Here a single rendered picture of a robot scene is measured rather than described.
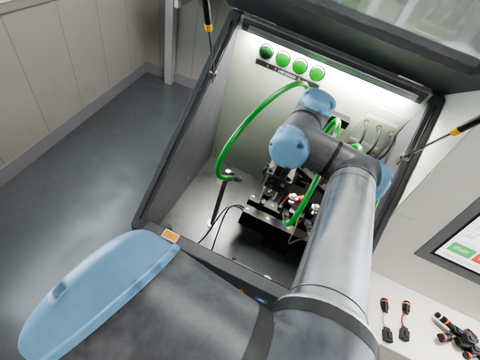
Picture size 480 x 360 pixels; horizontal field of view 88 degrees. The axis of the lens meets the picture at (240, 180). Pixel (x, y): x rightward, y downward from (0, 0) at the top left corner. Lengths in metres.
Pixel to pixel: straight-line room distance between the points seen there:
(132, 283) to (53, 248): 1.81
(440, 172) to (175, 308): 0.74
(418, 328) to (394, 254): 0.22
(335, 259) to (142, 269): 0.19
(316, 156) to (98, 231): 1.70
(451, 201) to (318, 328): 0.69
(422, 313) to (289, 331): 0.88
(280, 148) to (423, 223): 0.56
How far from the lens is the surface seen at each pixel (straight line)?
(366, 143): 1.01
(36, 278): 1.93
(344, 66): 0.86
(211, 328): 0.18
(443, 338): 1.03
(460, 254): 0.99
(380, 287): 1.00
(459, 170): 0.83
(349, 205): 0.36
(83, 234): 1.98
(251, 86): 0.97
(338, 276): 0.27
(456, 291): 1.11
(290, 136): 0.44
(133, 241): 0.21
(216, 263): 0.81
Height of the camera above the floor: 1.69
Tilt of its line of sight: 47 degrees down
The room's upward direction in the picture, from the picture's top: 21 degrees clockwise
